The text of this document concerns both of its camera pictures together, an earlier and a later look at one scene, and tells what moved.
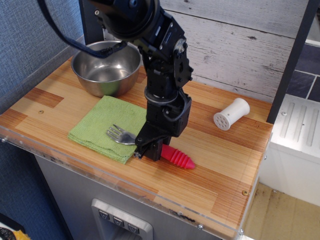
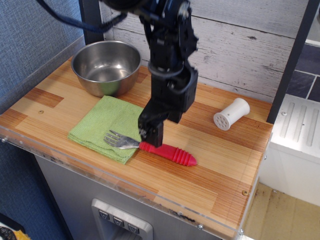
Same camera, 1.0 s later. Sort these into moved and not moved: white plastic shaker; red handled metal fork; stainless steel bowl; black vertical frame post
Moved: red handled metal fork
Not moved: white plastic shaker; stainless steel bowl; black vertical frame post
